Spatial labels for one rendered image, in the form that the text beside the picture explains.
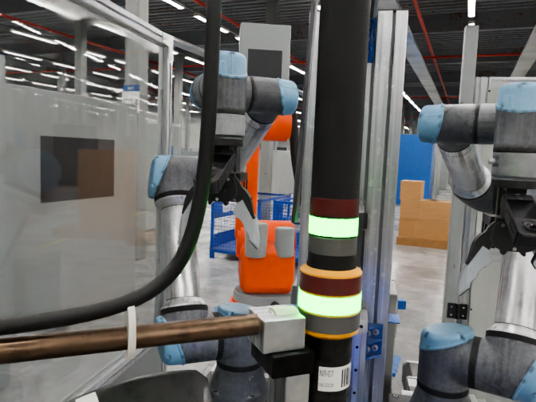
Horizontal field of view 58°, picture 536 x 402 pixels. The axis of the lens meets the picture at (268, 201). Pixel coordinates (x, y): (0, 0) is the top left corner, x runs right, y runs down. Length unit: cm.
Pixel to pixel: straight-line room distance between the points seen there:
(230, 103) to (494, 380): 80
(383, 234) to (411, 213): 838
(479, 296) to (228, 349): 131
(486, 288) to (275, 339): 195
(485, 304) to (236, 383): 130
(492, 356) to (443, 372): 11
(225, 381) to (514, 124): 86
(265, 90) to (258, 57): 338
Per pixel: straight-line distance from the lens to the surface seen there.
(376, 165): 129
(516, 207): 83
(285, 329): 32
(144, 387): 48
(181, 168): 128
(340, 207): 32
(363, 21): 33
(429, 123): 97
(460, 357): 120
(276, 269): 438
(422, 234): 971
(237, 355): 123
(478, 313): 226
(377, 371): 141
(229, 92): 87
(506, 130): 86
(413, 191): 964
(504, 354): 119
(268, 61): 438
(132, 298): 30
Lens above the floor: 166
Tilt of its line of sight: 6 degrees down
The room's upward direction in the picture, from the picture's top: 2 degrees clockwise
